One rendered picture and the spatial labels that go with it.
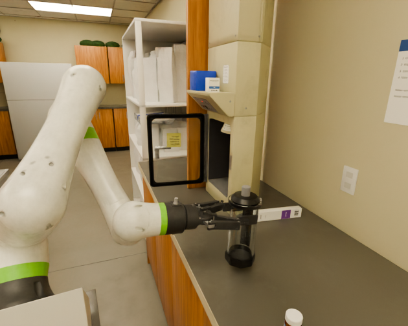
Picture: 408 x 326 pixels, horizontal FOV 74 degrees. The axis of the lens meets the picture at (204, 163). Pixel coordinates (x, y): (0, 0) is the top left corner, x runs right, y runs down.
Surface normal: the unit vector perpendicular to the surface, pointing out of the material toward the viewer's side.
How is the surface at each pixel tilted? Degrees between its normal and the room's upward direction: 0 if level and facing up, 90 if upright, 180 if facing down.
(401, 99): 90
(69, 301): 90
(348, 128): 90
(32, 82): 90
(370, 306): 0
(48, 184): 50
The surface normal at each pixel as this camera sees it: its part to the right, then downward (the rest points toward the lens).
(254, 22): 0.43, 0.28
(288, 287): 0.01, -0.95
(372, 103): -0.94, 0.10
